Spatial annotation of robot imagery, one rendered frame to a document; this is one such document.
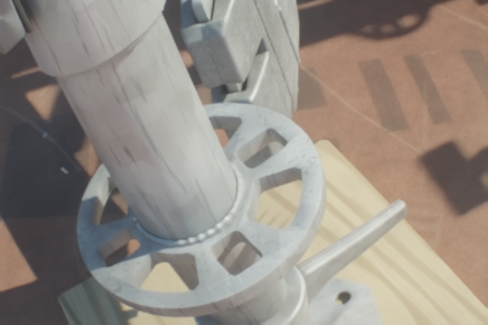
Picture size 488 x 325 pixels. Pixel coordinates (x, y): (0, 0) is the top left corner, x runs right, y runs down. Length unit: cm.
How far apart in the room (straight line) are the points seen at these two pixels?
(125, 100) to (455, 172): 41
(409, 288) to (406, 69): 29
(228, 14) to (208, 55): 3
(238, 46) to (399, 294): 24
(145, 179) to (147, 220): 3
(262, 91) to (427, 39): 37
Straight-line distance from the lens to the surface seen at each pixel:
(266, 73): 41
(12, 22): 21
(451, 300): 50
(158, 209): 28
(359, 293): 50
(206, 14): 37
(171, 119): 25
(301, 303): 37
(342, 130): 66
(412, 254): 52
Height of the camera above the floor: 46
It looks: 42 degrees down
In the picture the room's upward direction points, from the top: 23 degrees counter-clockwise
